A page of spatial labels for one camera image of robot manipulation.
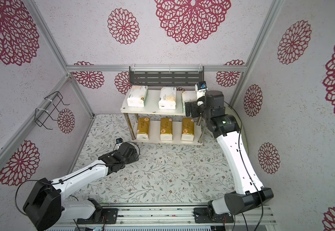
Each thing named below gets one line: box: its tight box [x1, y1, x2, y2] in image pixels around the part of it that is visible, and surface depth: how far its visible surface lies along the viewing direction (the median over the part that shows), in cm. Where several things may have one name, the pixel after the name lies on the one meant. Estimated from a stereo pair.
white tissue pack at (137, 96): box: [127, 85, 149, 107], surface depth 78 cm
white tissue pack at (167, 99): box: [158, 86, 177, 110], surface depth 76 cm
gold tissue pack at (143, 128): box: [136, 117, 151, 141], surface depth 97 cm
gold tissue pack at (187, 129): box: [180, 117, 195, 142], surface depth 97 cm
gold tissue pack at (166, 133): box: [159, 117, 173, 142], surface depth 97 cm
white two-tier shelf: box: [120, 89, 204, 145], surface depth 94 cm
